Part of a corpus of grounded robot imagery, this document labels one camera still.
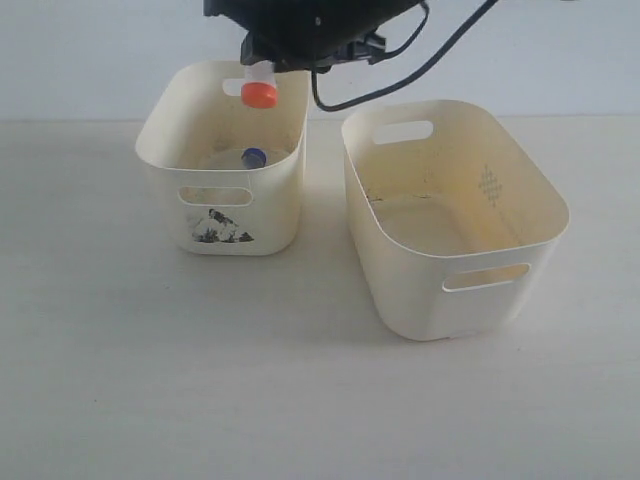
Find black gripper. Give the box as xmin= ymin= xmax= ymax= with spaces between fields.
xmin=240 ymin=31 xmax=387 ymax=74

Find orange cap tube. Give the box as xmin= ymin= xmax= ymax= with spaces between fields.
xmin=240 ymin=61 xmax=278 ymax=109

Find blue-capped clear tube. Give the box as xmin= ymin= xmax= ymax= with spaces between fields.
xmin=199 ymin=146 xmax=291 ymax=170

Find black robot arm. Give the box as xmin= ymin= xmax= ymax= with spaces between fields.
xmin=203 ymin=0 xmax=429 ymax=73

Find black cable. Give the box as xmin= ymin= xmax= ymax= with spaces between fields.
xmin=309 ymin=0 xmax=501 ymax=113

